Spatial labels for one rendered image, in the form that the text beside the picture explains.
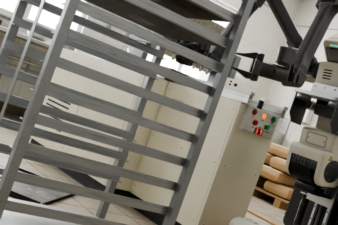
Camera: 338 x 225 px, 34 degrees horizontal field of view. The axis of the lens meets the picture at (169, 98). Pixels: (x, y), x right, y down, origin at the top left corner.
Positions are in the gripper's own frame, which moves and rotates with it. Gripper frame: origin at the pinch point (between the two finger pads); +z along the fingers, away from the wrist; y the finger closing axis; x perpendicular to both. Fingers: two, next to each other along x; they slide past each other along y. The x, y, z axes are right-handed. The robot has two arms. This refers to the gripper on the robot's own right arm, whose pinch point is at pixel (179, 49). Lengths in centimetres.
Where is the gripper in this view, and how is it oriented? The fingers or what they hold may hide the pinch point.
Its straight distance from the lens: 235.8
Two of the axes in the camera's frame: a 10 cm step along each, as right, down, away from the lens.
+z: -4.3, -1.1, -9.0
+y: -2.9, 9.6, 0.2
